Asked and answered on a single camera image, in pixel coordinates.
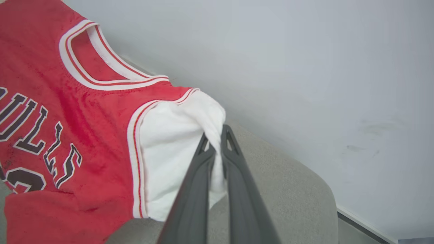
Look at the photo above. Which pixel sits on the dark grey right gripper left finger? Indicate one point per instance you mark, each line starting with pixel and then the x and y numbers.
pixel 191 203

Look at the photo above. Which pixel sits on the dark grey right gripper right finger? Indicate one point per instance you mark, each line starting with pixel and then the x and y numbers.
pixel 247 210

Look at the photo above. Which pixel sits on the red Bulls jersey white sleeves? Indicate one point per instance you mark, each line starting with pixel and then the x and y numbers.
pixel 84 118

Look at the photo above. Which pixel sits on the grey fabric sofa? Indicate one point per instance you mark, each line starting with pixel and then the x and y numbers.
pixel 288 196

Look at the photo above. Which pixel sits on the white wall baseboard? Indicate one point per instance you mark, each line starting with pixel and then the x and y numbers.
pixel 359 222

